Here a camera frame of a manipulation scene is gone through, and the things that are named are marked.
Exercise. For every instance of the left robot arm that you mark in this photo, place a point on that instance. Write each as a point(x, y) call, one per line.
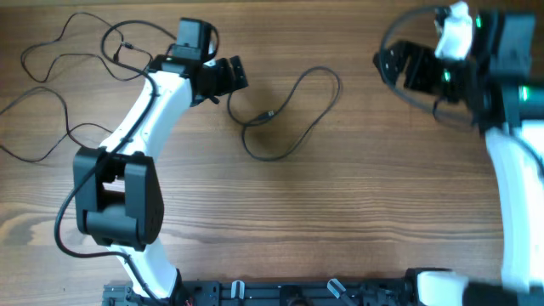
point(116, 190)

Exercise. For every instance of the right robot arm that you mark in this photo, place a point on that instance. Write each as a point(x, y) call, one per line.
point(484, 62)

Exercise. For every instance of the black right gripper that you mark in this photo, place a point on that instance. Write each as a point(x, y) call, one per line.
point(419, 56)

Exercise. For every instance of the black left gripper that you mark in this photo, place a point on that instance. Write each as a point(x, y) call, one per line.
point(228, 83)

